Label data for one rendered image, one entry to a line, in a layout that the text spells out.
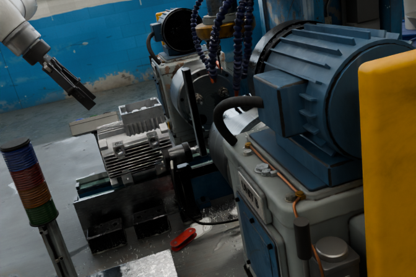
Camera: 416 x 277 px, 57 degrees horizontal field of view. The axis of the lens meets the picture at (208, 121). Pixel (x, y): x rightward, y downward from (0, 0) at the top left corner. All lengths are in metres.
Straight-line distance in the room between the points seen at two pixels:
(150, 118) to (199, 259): 0.42
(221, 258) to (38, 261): 0.54
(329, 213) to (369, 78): 0.21
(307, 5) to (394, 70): 0.68
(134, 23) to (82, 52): 0.99
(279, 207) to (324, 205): 0.06
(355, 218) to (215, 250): 0.54
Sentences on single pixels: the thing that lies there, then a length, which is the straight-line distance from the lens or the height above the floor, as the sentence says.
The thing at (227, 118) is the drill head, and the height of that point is 1.14.
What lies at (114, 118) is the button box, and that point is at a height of 1.05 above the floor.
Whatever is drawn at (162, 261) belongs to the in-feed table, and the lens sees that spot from 0.88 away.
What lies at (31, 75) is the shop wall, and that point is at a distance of 6.94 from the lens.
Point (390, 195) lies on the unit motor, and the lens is 0.48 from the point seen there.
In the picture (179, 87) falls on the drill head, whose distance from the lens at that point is 1.39.
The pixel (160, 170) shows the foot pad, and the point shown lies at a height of 0.97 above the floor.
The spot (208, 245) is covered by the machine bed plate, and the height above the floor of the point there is 0.80.
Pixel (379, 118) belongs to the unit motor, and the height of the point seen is 1.29.
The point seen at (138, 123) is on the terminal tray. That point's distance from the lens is 1.12.
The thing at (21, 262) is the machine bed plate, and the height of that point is 0.80.
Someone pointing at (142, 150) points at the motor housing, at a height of 1.03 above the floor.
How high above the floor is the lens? 1.46
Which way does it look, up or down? 20 degrees down
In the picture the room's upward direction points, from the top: 11 degrees counter-clockwise
